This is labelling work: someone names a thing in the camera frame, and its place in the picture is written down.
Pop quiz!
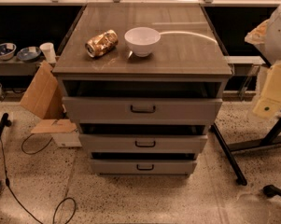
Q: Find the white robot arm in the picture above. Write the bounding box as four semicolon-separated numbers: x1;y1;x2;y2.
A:
265;4;281;63

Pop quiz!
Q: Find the brown cardboard box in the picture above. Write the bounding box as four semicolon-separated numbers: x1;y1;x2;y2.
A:
20;61;77;133

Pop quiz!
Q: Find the grey middle drawer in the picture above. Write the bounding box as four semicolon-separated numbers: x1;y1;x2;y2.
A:
79;134;207;153

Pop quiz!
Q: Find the black cable on floor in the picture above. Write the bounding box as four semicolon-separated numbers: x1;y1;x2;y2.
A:
0;119;77;224

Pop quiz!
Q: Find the grey side shelf left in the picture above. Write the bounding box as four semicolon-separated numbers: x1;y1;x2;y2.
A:
0;56;45;77

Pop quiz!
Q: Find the crushed golden soda can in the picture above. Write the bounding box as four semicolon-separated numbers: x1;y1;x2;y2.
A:
85;30;119;58

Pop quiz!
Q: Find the white paper cup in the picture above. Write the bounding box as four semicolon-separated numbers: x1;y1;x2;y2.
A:
40;42;56;63

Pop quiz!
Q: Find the white bowl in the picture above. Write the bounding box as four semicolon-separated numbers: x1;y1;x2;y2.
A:
124;27;161;57

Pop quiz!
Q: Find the blue bowl far left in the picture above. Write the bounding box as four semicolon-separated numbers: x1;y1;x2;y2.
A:
0;43;17;61

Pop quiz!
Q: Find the grey drawer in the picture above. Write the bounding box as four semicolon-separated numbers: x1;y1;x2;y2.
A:
79;134;207;153
91;159;197;175
63;97;222;125

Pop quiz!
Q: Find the blue bowl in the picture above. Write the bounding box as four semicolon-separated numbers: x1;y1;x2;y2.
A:
17;47;41;63
0;43;17;61

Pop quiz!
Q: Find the grey drawer cabinet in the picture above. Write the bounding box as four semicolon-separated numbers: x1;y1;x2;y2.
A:
51;2;233;176

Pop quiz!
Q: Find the grey bottom drawer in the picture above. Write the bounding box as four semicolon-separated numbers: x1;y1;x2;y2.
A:
91;159;197;175

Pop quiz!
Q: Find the black caster base right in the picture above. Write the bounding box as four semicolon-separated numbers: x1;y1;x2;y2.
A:
263;185;281;198

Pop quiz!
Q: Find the grey top drawer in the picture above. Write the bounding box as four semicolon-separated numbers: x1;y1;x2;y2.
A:
63;97;222;125

